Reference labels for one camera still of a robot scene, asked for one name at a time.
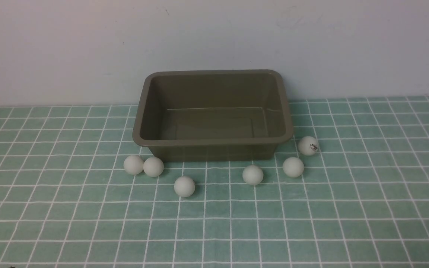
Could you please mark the green checked tablecloth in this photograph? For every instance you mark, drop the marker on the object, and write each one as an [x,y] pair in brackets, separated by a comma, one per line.
[361,202]

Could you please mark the olive plastic storage bin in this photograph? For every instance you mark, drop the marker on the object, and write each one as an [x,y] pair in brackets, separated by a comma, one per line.
[204,116]

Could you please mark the white ping-pong ball with logo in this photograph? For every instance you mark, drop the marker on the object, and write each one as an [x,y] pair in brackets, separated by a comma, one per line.
[308,146]

